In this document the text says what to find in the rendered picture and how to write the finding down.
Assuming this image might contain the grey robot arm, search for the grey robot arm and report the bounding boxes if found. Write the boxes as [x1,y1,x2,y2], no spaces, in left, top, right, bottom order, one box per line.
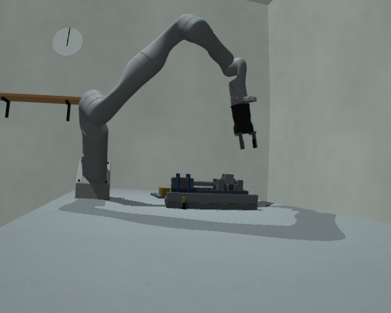
[79,14,247,179]

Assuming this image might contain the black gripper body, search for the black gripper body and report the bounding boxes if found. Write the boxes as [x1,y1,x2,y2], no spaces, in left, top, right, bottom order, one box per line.
[230,92,257,134]

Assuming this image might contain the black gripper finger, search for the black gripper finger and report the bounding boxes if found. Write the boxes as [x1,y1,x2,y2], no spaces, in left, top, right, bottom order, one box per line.
[249,131,257,148]
[235,132,244,149]

